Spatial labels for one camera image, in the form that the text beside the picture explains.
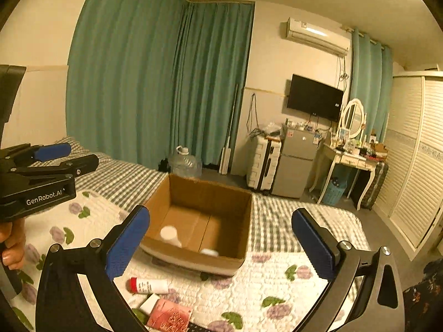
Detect dark floral clothing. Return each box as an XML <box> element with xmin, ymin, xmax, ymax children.
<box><xmin>403</xmin><ymin>259</ymin><xmax>443</xmax><ymax>332</ymax></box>

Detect white round bottle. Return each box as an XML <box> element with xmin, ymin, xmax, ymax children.
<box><xmin>160</xmin><ymin>226</ymin><xmax>183</xmax><ymax>248</ymax></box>

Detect red patterned packet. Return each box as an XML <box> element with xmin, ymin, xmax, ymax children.
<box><xmin>146</xmin><ymin>298</ymin><xmax>193</xmax><ymax>331</ymax></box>

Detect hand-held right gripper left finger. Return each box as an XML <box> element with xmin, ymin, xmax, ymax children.
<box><xmin>35</xmin><ymin>205</ymin><xmax>151</xmax><ymax>332</ymax></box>

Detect hanging wall cables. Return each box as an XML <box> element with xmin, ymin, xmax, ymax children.
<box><xmin>246</xmin><ymin>93</ymin><xmax>259</xmax><ymax>135</ymax></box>

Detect white air conditioner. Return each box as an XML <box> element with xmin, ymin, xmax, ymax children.
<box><xmin>286</xmin><ymin>17</ymin><xmax>351</xmax><ymax>56</ymax></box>

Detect black wall television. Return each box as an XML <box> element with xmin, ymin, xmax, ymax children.
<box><xmin>287</xmin><ymin>74</ymin><xmax>344</xmax><ymax>122</ymax></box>

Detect clear plastic bag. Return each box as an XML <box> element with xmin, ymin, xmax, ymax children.
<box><xmin>258</xmin><ymin>122</ymin><xmax>282</xmax><ymax>137</ymax></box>

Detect white dressing table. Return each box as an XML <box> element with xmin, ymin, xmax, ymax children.
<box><xmin>309</xmin><ymin>140</ymin><xmax>378</xmax><ymax>210</ymax></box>

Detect narrow green window curtain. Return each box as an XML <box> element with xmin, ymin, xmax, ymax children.
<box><xmin>349</xmin><ymin>28</ymin><xmax>394</xmax><ymax>142</ymax></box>

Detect group of cosmetic items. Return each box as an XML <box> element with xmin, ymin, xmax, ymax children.
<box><xmin>332</xmin><ymin>128</ymin><xmax>388</xmax><ymax>156</ymax></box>

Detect person's left hand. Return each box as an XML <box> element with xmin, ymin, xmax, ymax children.
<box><xmin>0</xmin><ymin>219</ymin><xmax>27</xmax><ymax>271</ymax></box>

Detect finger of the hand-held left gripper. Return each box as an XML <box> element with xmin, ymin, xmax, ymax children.
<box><xmin>0</xmin><ymin>142</ymin><xmax>72</xmax><ymax>167</ymax></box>
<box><xmin>10</xmin><ymin>154</ymin><xmax>100</xmax><ymax>181</ymax></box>

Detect white oval vanity mirror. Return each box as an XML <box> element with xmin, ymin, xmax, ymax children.
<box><xmin>340</xmin><ymin>98</ymin><xmax>367</xmax><ymax>142</ymax></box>

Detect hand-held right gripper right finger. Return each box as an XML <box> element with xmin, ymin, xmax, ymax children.
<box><xmin>291</xmin><ymin>208</ymin><xmax>405</xmax><ymax>332</ymax></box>

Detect black remote control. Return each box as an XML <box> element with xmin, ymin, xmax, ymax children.
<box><xmin>185</xmin><ymin>321</ymin><xmax>212</xmax><ymax>332</ymax></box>

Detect green corner curtain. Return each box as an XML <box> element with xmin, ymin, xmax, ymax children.
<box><xmin>169</xmin><ymin>2</ymin><xmax>256</xmax><ymax>175</ymax></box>

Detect dark checked suitcase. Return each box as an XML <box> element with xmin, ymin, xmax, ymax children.
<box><xmin>362</xmin><ymin>162</ymin><xmax>389</xmax><ymax>211</ymax></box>

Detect group of small fridge-top items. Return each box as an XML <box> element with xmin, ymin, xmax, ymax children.
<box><xmin>285</xmin><ymin>119</ymin><xmax>322</xmax><ymax>134</ymax></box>

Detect clear large water bottle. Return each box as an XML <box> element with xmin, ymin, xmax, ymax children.
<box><xmin>168</xmin><ymin>145</ymin><xmax>203</xmax><ymax>180</ymax></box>

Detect wide green curtain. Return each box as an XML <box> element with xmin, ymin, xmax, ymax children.
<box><xmin>66</xmin><ymin>0</ymin><xmax>189</xmax><ymax>177</ymax></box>

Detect grey two-door fridge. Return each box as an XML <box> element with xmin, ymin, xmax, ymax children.
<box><xmin>272</xmin><ymin>124</ymin><xmax>321</xmax><ymax>199</ymax></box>

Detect brown cardboard box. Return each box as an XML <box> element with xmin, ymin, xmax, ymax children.
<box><xmin>139</xmin><ymin>173</ymin><xmax>253</xmax><ymax>277</ymax></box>

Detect white mop with pole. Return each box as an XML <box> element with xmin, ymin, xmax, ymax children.
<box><xmin>219</xmin><ymin>84</ymin><xmax>239</xmax><ymax>175</ymax></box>

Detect green checked bedsheet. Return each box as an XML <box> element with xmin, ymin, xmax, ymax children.
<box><xmin>52</xmin><ymin>136</ymin><xmax>372</xmax><ymax>260</ymax></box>

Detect white tube with red cap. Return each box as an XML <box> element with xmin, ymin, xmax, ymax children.
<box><xmin>127</xmin><ymin>277</ymin><xmax>169</xmax><ymax>295</ymax></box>

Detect blue woven basket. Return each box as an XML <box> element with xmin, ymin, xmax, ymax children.
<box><xmin>322</xmin><ymin>178</ymin><xmax>347</xmax><ymax>205</ymax></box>

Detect white louvred wardrobe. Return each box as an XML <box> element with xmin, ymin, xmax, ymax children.
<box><xmin>374</xmin><ymin>71</ymin><xmax>443</xmax><ymax>261</ymax></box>

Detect white ribbed suitcase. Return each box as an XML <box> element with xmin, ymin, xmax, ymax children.
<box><xmin>247</xmin><ymin>135</ymin><xmax>282</xmax><ymax>192</ymax></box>

